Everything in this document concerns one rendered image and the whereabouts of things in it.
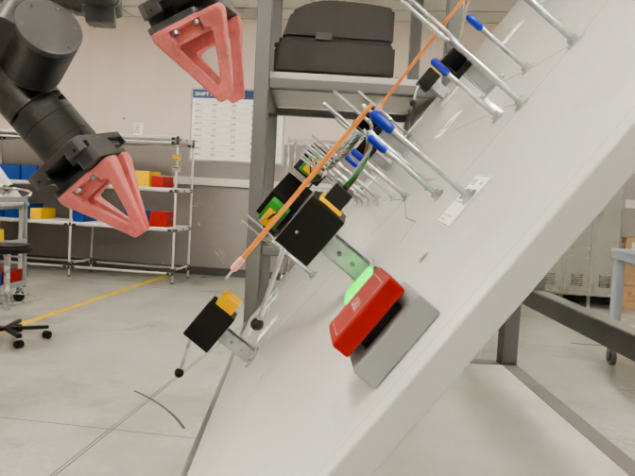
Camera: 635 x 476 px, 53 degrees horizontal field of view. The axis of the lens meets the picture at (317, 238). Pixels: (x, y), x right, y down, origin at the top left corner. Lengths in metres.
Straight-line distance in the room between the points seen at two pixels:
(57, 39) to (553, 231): 0.44
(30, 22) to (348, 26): 1.15
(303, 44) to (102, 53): 7.64
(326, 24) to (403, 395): 1.40
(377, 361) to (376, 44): 1.37
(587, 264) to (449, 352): 7.58
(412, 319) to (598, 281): 7.61
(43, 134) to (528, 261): 0.47
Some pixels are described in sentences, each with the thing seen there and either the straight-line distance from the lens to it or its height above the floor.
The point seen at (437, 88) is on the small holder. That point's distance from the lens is 1.34.
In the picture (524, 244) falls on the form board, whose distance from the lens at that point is 0.33.
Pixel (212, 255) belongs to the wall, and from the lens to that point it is 8.51.
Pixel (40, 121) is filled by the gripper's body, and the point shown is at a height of 1.23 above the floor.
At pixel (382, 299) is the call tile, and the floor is 1.12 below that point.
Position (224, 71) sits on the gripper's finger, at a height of 1.28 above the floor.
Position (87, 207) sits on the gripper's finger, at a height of 1.15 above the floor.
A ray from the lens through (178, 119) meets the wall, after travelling 8.67.
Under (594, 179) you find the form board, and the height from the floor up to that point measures 1.19.
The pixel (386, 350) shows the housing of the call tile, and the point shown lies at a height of 1.09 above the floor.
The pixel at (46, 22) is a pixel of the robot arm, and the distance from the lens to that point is 0.62.
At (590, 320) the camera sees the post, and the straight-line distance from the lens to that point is 1.15.
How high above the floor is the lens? 1.18
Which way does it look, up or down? 4 degrees down
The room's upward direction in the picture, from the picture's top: 3 degrees clockwise
